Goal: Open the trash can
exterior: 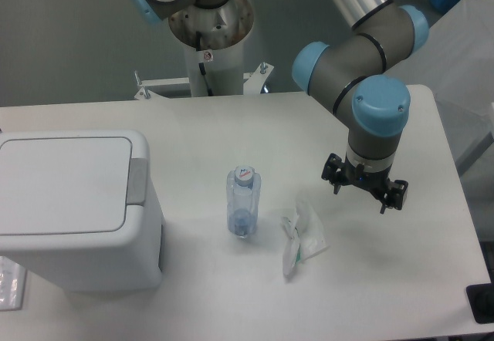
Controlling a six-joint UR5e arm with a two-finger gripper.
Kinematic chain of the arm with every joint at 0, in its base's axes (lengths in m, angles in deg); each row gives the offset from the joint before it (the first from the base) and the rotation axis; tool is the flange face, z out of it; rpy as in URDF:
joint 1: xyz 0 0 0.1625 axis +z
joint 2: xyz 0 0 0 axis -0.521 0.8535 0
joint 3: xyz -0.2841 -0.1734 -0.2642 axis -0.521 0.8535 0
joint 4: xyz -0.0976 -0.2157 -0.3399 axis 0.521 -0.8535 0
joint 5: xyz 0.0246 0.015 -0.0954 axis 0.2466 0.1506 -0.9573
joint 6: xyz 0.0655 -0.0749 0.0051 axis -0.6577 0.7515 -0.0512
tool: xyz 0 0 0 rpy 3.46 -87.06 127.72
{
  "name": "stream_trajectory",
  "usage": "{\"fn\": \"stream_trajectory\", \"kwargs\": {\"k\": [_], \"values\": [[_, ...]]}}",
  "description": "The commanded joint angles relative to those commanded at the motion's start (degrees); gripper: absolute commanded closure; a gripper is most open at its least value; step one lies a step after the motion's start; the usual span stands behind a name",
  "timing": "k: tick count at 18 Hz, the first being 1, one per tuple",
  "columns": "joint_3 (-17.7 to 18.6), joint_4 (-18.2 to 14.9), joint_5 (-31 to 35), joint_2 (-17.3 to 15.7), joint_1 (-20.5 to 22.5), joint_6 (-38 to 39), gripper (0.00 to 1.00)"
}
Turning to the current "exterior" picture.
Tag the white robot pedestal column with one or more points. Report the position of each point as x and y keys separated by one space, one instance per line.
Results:
x=213 y=42

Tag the white cloth covered box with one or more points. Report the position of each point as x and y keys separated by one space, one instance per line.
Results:
x=461 y=47

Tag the clear plastic sheet under bin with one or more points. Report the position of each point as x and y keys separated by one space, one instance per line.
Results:
x=13 y=277

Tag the clear plastic water bottle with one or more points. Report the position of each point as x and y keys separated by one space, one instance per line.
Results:
x=243 y=187

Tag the black device at table edge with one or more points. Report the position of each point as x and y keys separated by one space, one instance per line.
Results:
x=480 y=298

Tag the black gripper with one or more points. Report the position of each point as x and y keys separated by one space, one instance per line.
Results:
x=391 y=194

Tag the white push-lid trash can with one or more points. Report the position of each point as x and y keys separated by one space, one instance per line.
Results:
x=79 y=208

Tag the crumpled white plastic wrapper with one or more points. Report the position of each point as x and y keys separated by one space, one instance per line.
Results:
x=305 y=234

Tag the white pedestal base bracket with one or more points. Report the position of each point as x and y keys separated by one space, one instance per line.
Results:
x=253 y=83

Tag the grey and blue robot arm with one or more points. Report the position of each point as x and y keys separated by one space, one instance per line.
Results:
x=348 y=80

